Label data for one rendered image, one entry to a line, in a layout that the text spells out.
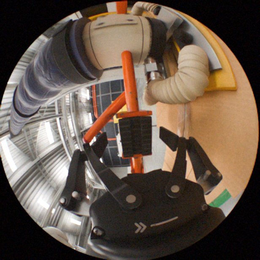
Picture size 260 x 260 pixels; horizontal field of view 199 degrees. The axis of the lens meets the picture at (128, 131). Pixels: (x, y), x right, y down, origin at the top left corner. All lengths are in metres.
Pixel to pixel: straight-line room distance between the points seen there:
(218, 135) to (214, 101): 0.05
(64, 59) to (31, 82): 0.15
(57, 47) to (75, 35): 0.04
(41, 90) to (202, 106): 0.39
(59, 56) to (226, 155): 0.31
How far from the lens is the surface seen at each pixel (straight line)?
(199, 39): 0.17
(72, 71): 0.18
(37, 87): 0.28
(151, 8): 0.33
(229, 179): 0.16
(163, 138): 0.17
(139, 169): 0.19
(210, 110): 0.16
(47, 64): 0.21
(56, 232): 0.61
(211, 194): 0.76
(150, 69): 0.17
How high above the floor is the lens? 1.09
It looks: level
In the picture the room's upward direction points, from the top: 96 degrees counter-clockwise
